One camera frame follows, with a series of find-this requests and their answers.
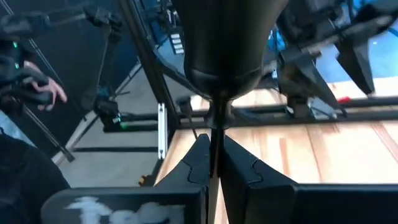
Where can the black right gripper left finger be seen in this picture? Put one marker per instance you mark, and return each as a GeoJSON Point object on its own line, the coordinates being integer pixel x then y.
{"type": "Point", "coordinates": [192, 174]}

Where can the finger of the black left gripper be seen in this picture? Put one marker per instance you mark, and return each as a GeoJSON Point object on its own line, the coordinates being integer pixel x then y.
{"type": "Point", "coordinates": [298, 71]}
{"type": "Point", "coordinates": [356, 62]}

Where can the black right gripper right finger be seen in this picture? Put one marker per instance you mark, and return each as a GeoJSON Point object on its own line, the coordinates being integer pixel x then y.
{"type": "Point", "coordinates": [264, 199]}

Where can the black box with green light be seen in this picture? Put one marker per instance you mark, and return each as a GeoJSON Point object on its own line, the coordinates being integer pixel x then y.
{"type": "Point", "coordinates": [107, 112]}

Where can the person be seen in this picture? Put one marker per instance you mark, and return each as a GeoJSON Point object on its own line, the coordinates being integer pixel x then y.
{"type": "Point", "coordinates": [28, 174]}

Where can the person's hand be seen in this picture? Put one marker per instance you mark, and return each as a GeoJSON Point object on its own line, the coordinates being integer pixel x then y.
{"type": "Point", "coordinates": [51, 88]}

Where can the silver aluminium bracket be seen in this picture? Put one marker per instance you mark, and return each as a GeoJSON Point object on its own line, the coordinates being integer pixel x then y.
{"type": "Point", "coordinates": [162, 133]}

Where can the black aluminium table frame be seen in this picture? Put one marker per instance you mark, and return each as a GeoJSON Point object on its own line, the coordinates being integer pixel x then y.
{"type": "Point", "coordinates": [149, 62]}

